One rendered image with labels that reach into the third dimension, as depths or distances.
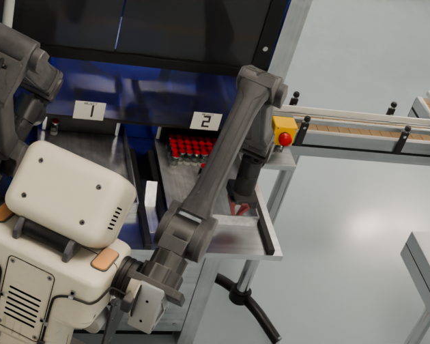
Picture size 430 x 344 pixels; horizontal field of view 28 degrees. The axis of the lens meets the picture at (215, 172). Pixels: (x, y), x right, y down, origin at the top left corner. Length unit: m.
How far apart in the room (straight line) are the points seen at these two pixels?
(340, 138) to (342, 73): 2.37
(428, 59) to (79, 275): 4.33
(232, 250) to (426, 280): 1.00
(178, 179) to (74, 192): 0.89
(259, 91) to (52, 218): 0.50
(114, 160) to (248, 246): 0.47
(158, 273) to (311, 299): 1.93
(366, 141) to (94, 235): 1.42
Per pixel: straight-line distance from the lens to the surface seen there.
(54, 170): 1.64
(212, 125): 2.50
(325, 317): 3.52
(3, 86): 1.51
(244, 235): 2.36
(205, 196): 1.74
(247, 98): 1.78
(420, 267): 3.14
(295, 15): 2.36
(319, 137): 2.77
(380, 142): 2.87
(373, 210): 4.16
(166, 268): 1.68
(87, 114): 2.42
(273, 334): 3.26
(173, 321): 3.08
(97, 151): 2.50
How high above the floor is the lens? 2.40
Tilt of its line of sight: 37 degrees down
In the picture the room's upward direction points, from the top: 17 degrees clockwise
